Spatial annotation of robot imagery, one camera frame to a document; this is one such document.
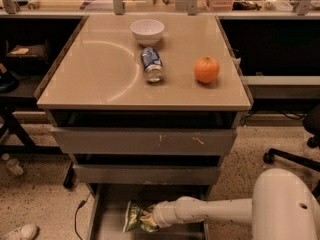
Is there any white bowl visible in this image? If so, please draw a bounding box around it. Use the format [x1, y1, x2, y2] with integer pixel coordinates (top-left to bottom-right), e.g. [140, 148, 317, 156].
[130, 19, 165, 47]

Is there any grey bottom drawer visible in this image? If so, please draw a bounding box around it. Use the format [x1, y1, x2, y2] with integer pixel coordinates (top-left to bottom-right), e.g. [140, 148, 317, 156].
[87, 184, 209, 240]

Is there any black office chair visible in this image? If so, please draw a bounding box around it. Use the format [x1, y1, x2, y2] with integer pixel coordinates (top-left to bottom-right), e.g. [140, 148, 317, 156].
[262, 105, 320, 198]

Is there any black cable on floor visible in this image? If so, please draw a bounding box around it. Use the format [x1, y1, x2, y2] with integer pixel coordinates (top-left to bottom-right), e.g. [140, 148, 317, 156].
[73, 193, 92, 240]

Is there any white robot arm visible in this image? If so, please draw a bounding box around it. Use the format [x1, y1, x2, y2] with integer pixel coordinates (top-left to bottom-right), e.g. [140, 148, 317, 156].
[141, 168, 320, 240]

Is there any grey drawer cabinet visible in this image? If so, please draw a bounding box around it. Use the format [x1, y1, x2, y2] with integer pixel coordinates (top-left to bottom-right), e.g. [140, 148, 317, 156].
[34, 13, 254, 240]

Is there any grey drawer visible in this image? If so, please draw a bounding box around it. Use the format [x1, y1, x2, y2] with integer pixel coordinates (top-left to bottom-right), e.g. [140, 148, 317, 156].
[73, 165, 220, 185]
[87, 184, 209, 240]
[51, 127, 237, 155]

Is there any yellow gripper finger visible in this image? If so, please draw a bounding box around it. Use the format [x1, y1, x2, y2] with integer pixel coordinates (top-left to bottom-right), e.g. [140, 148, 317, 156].
[143, 214, 158, 228]

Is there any clear plastic bottle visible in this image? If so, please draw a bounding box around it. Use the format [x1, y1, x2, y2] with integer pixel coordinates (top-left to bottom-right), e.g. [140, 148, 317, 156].
[2, 153, 24, 176]

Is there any blue soda can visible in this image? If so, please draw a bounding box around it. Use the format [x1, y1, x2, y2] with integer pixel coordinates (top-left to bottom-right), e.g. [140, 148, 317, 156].
[140, 47, 164, 83]

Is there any white sneaker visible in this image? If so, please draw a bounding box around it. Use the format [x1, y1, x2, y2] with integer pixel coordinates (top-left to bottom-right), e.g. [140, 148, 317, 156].
[0, 224, 39, 240]

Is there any green jalapeno chip bag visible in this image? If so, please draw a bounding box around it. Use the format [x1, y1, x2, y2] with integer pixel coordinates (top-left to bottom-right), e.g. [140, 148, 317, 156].
[123, 200, 159, 233]

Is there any grey middle drawer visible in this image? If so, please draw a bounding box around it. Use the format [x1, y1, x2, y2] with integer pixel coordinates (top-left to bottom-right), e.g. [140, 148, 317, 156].
[73, 165, 220, 185]

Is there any orange fruit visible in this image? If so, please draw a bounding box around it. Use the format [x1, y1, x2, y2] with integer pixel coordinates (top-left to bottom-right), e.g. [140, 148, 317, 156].
[194, 56, 220, 84]

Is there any grey top drawer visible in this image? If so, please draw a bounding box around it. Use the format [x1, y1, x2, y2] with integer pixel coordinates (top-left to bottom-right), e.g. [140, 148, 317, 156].
[51, 127, 237, 155]

